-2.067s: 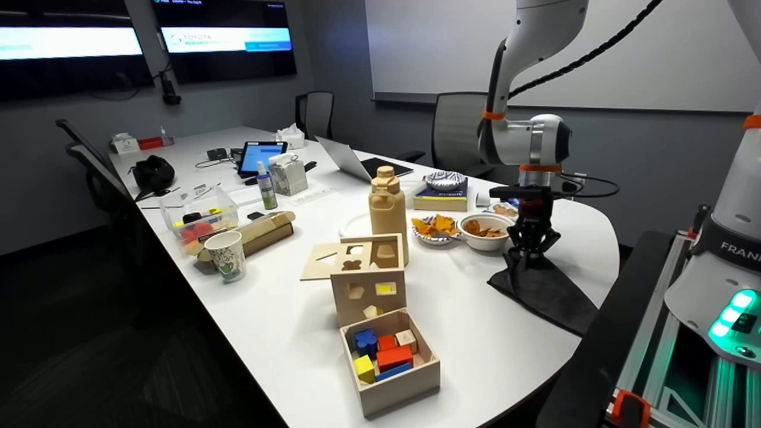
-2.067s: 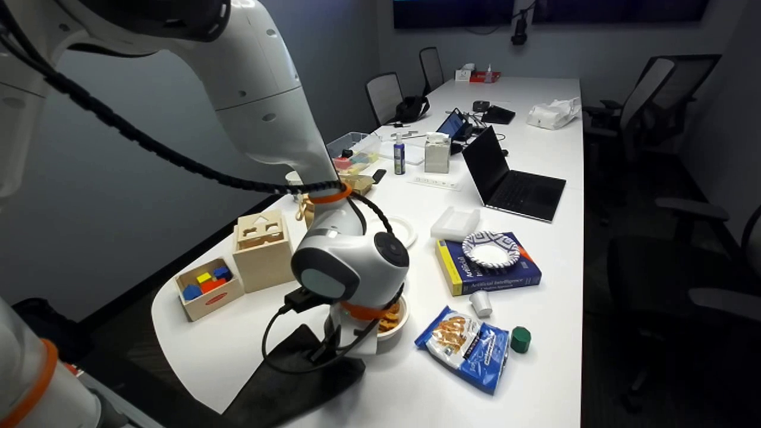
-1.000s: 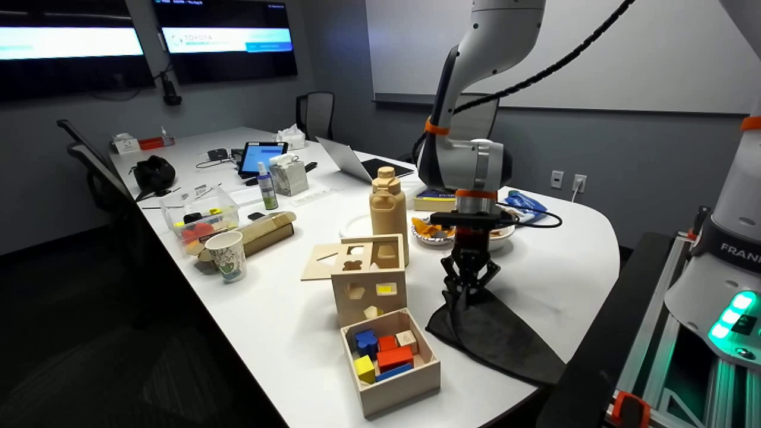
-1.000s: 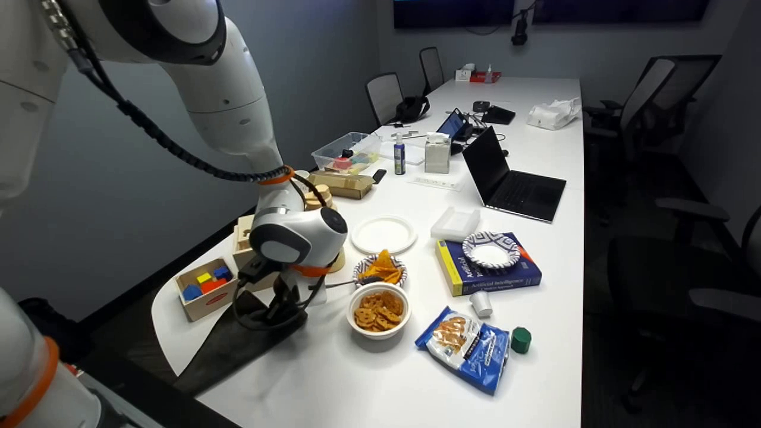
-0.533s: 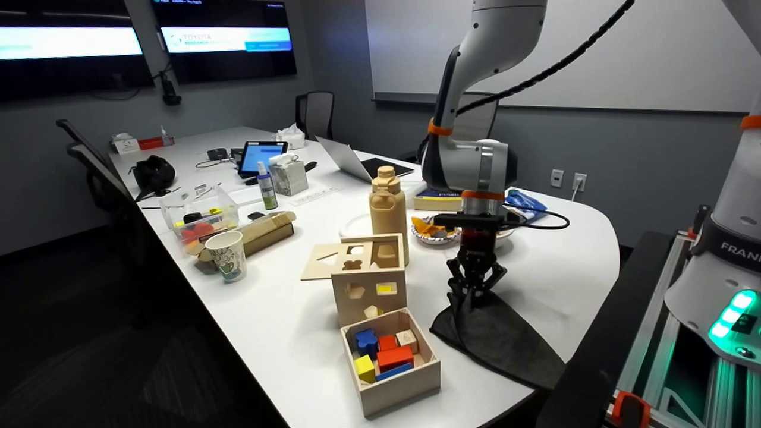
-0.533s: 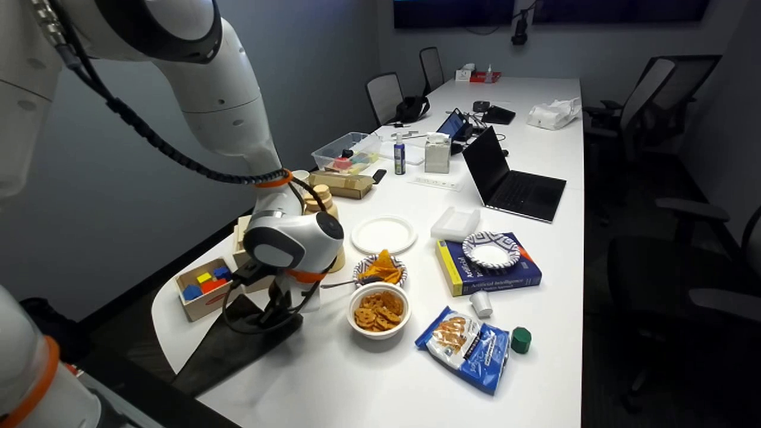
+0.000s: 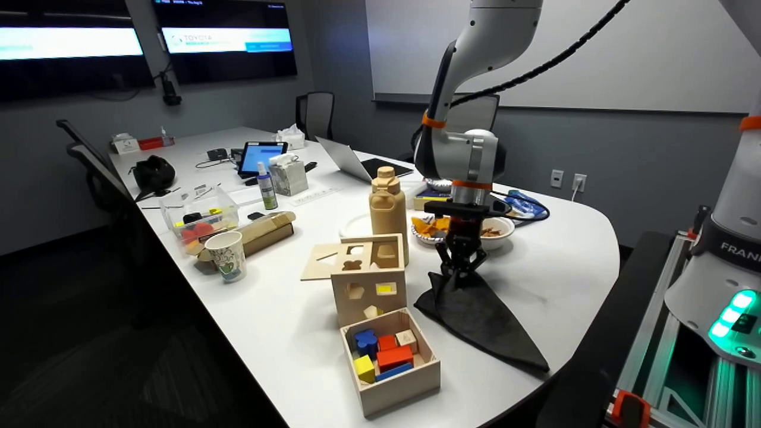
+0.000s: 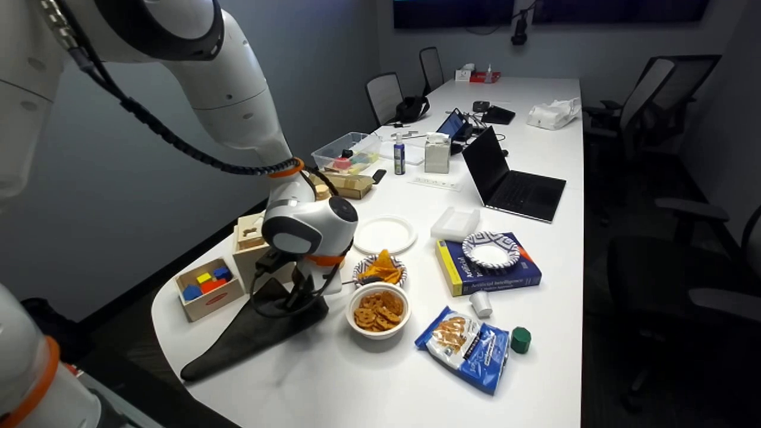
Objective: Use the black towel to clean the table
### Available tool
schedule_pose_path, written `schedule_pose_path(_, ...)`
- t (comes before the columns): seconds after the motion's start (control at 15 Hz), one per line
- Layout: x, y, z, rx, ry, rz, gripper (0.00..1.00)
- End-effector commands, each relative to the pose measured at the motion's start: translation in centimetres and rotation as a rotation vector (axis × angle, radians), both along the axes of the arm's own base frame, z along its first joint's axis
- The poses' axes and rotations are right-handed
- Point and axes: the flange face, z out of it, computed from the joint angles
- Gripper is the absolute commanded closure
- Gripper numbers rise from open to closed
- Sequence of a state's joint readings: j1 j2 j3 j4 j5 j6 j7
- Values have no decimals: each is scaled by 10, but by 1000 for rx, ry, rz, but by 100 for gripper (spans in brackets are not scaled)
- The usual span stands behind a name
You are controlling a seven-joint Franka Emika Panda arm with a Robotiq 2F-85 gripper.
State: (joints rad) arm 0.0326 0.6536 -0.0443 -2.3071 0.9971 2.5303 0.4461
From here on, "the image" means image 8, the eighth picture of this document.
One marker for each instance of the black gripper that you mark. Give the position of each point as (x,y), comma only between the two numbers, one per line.
(307,283)

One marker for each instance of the black towel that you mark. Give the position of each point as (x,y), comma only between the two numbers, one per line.
(246,342)

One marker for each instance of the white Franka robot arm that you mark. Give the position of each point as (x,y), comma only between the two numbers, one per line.
(228,86)

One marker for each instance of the wooden shape sorter box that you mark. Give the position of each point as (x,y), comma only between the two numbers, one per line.
(247,264)

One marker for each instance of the white bowl of snacks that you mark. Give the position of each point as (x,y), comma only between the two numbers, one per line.
(379,312)

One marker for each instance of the small bowl of orange chips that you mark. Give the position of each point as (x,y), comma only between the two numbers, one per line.
(380,273)

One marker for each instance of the wooden box of blocks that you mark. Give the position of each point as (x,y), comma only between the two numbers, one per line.
(215,306)

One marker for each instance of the blue square block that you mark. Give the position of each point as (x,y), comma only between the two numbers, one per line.
(221,273)

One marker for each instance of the red block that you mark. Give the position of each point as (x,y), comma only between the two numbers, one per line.
(215,286)

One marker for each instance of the wooden shape sorter lid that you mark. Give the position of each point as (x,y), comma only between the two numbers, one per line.
(247,232)

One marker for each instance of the yellow block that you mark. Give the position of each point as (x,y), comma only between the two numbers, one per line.
(204,280)

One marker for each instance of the white round plate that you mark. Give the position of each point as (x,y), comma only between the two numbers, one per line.
(385,236)

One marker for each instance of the blue round block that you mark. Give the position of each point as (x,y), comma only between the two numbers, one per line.
(191,293)

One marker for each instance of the black phone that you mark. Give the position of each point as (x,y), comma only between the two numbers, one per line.
(379,176)

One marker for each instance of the clear plastic bin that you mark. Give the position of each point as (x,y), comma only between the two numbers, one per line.
(347,149)

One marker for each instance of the blue snack bag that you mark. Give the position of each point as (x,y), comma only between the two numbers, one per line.
(467,348)

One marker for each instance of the white plastic container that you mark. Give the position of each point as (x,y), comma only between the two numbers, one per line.
(454,224)

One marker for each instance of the slim drink can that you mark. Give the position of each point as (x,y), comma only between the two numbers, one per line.
(399,160)

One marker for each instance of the small white cup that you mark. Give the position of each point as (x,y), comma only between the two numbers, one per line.
(481,306)

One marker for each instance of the blue and yellow book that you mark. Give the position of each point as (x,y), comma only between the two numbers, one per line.
(490,280)

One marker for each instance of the blue patterned paper bowl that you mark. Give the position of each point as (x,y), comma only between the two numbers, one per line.
(490,250)

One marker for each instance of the white tissue box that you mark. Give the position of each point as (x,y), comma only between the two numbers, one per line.
(435,156)

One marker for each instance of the green cap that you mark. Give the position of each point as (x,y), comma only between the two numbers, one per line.
(522,342)

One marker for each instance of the grey mesh office chair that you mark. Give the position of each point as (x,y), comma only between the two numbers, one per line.
(430,68)
(384,97)

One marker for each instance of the tablet with blue screen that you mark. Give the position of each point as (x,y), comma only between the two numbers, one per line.
(452,125)

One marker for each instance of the black laptop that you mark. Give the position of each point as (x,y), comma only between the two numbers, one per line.
(513,192)

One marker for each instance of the black case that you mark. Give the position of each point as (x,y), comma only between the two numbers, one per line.
(500,114)

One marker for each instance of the small white box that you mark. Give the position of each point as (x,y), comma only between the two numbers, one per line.
(465,75)

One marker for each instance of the small red box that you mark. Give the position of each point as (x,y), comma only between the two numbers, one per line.
(485,78)

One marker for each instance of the crumpled white tissues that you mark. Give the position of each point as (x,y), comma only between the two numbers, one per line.
(553,114)

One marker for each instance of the black office chair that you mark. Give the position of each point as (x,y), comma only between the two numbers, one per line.
(674,276)
(657,97)

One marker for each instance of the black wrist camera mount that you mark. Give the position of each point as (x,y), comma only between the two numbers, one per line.
(272,267)

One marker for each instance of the wall monitor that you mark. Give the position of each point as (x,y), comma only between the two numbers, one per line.
(618,11)
(452,12)

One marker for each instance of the camera on stand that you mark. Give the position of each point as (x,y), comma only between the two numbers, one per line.
(522,28)

